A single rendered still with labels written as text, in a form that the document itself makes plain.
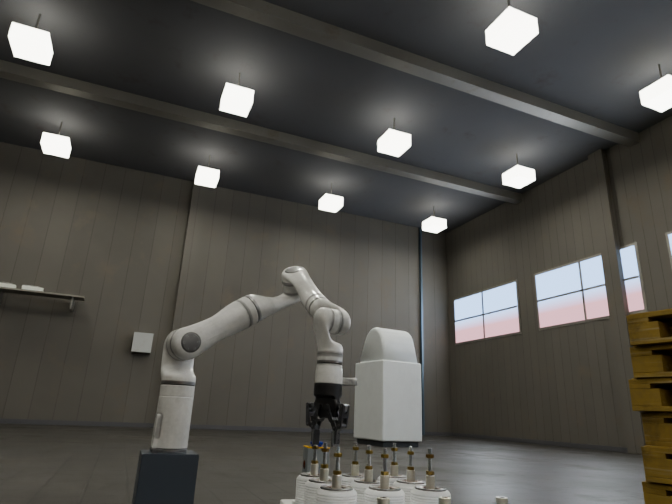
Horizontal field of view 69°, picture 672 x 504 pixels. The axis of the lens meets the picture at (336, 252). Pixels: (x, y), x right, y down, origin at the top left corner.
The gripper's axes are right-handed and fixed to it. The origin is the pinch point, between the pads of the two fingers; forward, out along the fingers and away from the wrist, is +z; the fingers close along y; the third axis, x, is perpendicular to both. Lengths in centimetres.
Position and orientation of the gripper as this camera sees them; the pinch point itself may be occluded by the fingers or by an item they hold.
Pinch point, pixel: (325, 440)
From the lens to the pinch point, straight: 135.6
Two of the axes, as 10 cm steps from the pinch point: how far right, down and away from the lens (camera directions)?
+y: 7.4, -1.8, -6.4
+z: -0.5, 9.5, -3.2
